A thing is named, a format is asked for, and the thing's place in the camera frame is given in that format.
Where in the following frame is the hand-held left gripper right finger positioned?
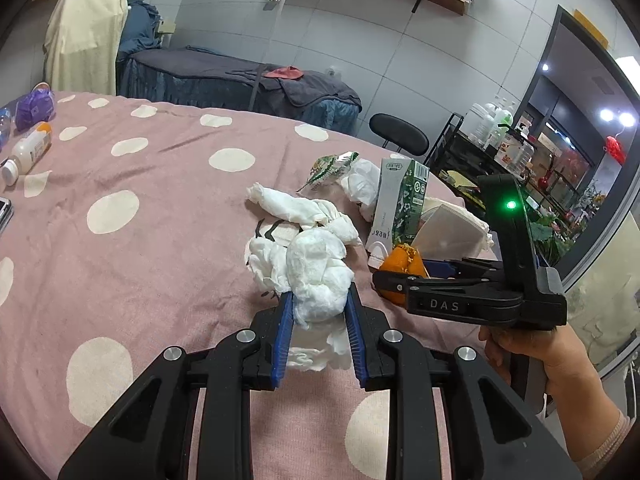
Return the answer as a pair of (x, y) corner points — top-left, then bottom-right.
(342, 282), (583, 480)

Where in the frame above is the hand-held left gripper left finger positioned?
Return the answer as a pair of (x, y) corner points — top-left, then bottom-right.
(57, 290), (296, 480)

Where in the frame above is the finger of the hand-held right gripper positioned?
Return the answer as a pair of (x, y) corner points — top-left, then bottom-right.
(372, 270), (436, 306)
(425, 257), (503, 286)

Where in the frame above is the orange peel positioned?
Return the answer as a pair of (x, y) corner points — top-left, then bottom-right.
(377, 243), (431, 306)

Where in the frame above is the white tissue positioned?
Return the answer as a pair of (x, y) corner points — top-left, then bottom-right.
(246, 236), (293, 295)
(286, 227), (357, 373)
(246, 182), (362, 247)

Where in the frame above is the white plastic bag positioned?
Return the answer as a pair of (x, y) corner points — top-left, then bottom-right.
(342, 159), (382, 222)

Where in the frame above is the clear green snack wrapper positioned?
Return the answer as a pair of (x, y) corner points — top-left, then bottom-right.
(297, 152), (360, 193)

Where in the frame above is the person's right forearm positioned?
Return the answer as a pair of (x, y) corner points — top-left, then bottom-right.
(547, 372), (633, 466)

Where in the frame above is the person's right hand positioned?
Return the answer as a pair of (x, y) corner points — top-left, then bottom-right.
(477, 322), (603, 401)

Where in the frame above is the green potted plant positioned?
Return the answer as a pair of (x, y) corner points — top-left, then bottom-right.
(530, 180), (606, 261)

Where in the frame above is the green and white milk carton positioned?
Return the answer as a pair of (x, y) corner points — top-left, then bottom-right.
(365, 156), (431, 268)

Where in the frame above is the black trolley cart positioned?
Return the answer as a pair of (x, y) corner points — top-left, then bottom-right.
(427, 112), (541, 221)

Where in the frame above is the printed cup black lid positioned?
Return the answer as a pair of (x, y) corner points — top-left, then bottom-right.
(500, 132), (523, 167)

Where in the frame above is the clear plastic bottle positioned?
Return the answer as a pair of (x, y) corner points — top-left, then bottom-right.
(517, 137), (536, 171)

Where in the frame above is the green label pump bottle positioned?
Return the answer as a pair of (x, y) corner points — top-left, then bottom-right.
(492, 100), (516, 148)

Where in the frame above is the white jar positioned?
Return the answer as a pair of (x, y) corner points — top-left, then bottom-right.
(470, 102), (496, 141)

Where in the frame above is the black stool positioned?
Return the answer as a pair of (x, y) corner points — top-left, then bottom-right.
(368, 112), (431, 156)

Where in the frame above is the red hanging ornament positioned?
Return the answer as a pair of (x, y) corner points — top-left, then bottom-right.
(604, 135), (628, 165)

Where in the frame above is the grey towel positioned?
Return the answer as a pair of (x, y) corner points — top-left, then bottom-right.
(225, 65), (362, 126)

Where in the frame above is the red cloth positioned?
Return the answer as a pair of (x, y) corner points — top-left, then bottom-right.
(264, 65), (304, 81)

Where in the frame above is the yellow door sign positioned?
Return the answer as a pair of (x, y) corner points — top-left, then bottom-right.
(572, 9), (611, 51)

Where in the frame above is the massage bed blue skirt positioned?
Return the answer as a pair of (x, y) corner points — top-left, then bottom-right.
(117, 46), (363, 136)

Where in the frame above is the white floor lamp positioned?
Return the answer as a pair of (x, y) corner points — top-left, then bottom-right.
(248, 0), (288, 111)

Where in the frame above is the white bottle orange label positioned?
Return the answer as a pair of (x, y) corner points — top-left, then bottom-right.
(0, 121), (53, 186)

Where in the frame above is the purple mesh bag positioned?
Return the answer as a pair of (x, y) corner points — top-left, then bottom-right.
(14, 87), (56, 132)

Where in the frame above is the blue cloth pile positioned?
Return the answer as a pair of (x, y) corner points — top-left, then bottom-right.
(117, 0), (166, 61)

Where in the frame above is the cream cloth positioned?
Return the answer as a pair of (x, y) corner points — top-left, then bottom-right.
(44, 0), (132, 96)

